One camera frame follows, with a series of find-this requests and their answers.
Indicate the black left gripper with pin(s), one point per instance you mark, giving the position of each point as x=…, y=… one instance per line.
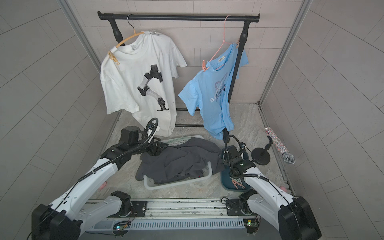
x=157, y=151

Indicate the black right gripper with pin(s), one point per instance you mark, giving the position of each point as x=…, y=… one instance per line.
x=226, y=161

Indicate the dark grey t-shirt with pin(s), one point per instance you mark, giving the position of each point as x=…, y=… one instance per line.
x=180, y=162

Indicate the white t-shirt black print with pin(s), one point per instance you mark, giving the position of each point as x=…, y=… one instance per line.
x=143, y=82

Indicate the light blue t-shirt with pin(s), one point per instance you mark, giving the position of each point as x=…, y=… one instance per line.
x=209, y=91

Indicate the pink clothespin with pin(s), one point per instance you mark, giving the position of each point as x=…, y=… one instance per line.
x=204, y=66

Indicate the yellow clothespin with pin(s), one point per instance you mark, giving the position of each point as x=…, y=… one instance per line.
x=113, y=58

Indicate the white clothespin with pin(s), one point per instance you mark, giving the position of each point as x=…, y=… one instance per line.
x=155, y=32

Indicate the pink wire hanger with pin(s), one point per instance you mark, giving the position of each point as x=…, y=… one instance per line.
x=218, y=40

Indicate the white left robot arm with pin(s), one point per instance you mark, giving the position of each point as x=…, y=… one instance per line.
x=66, y=218

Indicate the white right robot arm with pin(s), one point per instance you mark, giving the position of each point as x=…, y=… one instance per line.
x=264, y=189

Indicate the glitter microphone on stand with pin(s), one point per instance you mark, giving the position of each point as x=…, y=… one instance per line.
x=276, y=147

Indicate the teal clothespin tray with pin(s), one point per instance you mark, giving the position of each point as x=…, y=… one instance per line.
x=230, y=184

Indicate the pink pig toy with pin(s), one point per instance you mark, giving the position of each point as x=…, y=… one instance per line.
x=102, y=186

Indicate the black clothes rack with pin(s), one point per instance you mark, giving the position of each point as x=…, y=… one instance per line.
x=247, y=20

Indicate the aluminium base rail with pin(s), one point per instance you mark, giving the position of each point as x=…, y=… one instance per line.
x=191, y=214

